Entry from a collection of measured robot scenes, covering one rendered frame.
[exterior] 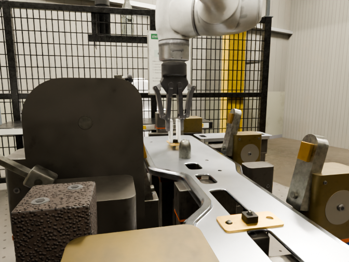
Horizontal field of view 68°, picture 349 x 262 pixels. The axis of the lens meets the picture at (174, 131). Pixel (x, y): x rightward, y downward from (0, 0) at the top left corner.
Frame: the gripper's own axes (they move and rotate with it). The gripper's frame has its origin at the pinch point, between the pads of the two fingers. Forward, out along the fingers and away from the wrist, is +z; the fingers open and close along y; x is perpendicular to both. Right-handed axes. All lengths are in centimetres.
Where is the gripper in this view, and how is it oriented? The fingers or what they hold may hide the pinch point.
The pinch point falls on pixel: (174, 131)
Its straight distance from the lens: 79.0
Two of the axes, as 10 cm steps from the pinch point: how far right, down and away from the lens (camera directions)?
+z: 0.1, 9.9, 1.7
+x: -2.2, -1.6, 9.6
